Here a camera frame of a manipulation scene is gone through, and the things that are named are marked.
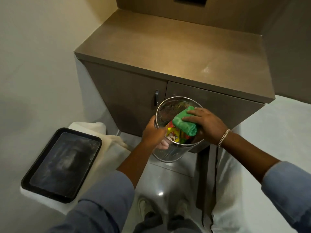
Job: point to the person's left thumb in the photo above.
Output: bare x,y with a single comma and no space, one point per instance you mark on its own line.
152,121

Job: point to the black rectangular tray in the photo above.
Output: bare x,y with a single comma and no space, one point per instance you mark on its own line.
60,164

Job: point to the brown wooden cabinet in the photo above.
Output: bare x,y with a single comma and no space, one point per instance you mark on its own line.
170,53

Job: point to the person's right fingers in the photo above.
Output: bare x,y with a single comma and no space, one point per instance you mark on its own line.
193,116

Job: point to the green microfibre cloth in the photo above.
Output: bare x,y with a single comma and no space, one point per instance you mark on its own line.
184,123

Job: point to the person's right shoe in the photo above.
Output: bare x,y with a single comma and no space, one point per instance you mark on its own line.
182,207

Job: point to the person's left forearm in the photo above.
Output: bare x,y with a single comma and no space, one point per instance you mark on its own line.
126,172

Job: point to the white folded towel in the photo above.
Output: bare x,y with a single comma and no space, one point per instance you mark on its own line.
114,145

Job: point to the person's shoe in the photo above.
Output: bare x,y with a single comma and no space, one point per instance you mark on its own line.
182,207
145,207

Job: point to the colourful wrapper trash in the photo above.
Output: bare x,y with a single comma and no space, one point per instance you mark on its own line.
175,135

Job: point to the perforated steel waste bin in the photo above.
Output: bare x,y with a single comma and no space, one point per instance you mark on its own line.
170,109

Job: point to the person's dark trousers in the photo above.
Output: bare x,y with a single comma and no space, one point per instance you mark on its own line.
167,225

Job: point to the person's left shoe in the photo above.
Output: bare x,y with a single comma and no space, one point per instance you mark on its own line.
145,207

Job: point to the person's right hand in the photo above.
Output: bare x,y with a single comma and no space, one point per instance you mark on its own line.
210,126

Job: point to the person's left hand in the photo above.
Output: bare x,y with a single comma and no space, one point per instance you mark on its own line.
151,134

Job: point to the person's right forearm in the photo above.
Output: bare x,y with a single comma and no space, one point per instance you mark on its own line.
255,157

